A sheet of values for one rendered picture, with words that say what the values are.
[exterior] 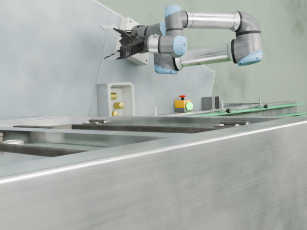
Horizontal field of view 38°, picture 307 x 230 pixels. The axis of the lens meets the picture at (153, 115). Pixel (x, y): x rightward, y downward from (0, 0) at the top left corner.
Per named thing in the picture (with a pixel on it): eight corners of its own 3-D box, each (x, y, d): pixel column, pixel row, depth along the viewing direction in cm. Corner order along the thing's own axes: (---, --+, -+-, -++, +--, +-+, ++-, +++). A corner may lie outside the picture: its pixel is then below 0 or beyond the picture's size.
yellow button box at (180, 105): (174, 112, 265) (184, 112, 260) (173, 99, 265) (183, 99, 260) (181, 111, 270) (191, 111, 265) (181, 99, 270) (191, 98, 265)
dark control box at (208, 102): (201, 109, 285) (212, 109, 280) (201, 96, 285) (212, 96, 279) (209, 108, 291) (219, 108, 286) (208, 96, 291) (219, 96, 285)
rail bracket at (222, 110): (209, 113, 270) (228, 113, 261) (209, 101, 270) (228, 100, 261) (213, 112, 273) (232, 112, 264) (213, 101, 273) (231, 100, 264)
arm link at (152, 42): (157, 56, 181) (157, 38, 177) (146, 55, 182) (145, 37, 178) (161, 49, 187) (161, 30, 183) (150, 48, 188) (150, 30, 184)
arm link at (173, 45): (186, 56, 185) (184, 54, 176) (160, 55, 187) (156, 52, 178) (188, 38, 184) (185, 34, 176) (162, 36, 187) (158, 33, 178)
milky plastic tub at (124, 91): (99, 128, 221) (110, 128, 215) (96, 83, 220) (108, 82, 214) (124, 125, 234) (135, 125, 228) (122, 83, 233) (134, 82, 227)
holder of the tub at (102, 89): (99, 138, 222) (109, 139, 217) (96, 84, 220) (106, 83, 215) (124, 135, 234) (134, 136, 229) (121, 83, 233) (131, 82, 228)
